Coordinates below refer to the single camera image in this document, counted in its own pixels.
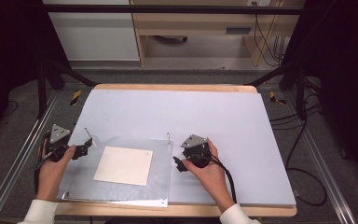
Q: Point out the yellow clamp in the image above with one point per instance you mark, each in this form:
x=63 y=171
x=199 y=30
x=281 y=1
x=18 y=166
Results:
x=75 y=97
x=275 y=99

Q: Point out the pale grey table mat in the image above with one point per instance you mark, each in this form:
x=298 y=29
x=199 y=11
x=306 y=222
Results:
x=217 y=118

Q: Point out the wooden table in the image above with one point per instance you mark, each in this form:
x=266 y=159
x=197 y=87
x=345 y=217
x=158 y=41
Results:
x=174 y=87

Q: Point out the black frame stand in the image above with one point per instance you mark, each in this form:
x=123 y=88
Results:
x=42 y=90
x=300 y=93

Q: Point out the metal standoff pin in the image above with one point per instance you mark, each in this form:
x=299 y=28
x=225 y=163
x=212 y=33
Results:
x=168 y=138

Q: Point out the person's right hand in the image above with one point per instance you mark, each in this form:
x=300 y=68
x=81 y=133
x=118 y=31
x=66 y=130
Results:
x=213 y=180

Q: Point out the white card sheet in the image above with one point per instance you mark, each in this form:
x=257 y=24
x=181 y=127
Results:
x=124 y=165

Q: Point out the person's left hand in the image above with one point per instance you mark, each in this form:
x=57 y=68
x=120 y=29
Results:
x=51 y=177

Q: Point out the yellow clamp left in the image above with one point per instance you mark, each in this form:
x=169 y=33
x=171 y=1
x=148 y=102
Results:
x=75 y=97

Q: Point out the aluminium floor rail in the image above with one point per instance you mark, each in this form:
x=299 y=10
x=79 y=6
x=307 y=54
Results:
x=21 y=155
x=320 y=155

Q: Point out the yellow clamp right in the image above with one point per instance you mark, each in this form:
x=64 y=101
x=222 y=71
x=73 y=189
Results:
x=275 y=99

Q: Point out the black curtain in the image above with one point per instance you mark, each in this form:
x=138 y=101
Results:
x=9 y=46
x=345 y=62

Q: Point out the light wooden desk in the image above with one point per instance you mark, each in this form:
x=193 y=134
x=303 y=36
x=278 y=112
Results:
x=195 y=21

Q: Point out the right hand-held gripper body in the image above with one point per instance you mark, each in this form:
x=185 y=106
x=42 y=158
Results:
x=195 y=154

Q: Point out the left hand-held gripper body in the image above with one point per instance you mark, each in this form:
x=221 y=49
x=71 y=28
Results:
x=56 y=149

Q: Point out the black horizontal frame bar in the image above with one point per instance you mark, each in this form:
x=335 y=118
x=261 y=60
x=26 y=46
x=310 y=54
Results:
x=167 y=9

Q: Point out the white cabinet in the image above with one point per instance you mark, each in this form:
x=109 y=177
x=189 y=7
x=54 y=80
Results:
x=93 y=34

